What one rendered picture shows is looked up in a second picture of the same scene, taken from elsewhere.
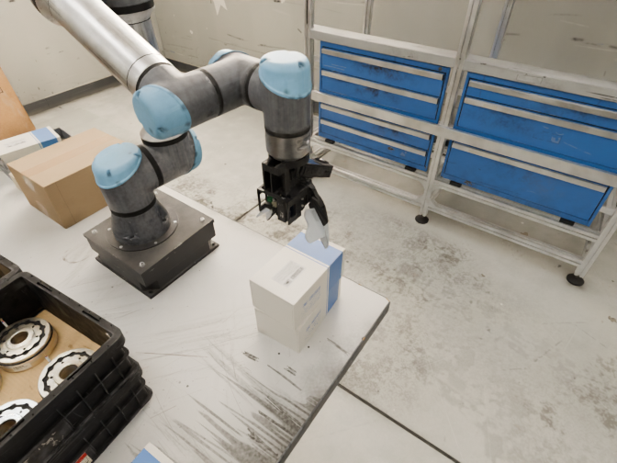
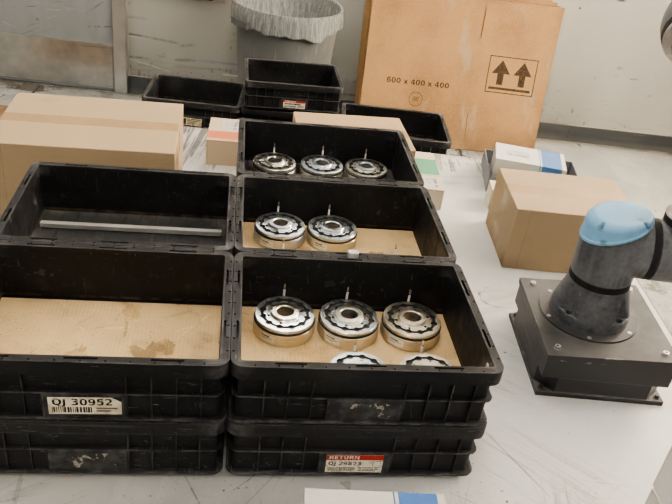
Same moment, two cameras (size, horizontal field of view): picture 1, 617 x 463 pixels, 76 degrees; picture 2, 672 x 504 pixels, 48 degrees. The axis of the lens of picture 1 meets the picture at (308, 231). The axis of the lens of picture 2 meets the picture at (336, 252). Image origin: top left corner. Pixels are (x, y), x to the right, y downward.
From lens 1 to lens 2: 0.41 m
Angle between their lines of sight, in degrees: 41
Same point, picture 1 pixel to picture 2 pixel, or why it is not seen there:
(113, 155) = (620, 212)
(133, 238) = (569, 315)
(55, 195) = (521, 224)
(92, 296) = not seen: hidden behind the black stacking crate
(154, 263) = (571, 355)
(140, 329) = (502, 412)
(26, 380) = (390, 355)
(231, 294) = (632, 465)
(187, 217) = (649, 339)
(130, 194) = (606, 263)
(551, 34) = not seen: outside the picture
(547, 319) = not seen: outside the picture
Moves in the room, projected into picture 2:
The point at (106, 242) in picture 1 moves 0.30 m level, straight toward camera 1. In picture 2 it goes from (537, 300) to (518, 392)
